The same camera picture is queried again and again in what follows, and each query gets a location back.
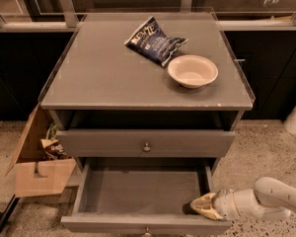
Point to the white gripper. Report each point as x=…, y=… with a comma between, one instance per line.
x=224, y=202

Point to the grey drawer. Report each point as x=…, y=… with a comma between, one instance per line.
x=154, y=143
x=142, y=195

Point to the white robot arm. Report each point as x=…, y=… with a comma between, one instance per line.
x=268, y=199

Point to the grey drawer cabinet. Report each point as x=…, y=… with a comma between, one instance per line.
x=166, y=118

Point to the grey top drawer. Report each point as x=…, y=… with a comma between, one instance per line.
x=154, y=143

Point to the white paper bowl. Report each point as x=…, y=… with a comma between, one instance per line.
x=192, y=71

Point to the snack bags in box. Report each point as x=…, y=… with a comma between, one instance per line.
x=51, y=146

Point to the brown cardboard box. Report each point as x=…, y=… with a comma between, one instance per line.
x=35, y=175

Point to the blue chip bag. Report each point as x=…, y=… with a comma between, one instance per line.
x=150, y=41

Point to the clear acrylic guard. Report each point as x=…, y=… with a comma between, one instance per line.
x=233, y=50

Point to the black metal leg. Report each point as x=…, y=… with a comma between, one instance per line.
x=5, y=215

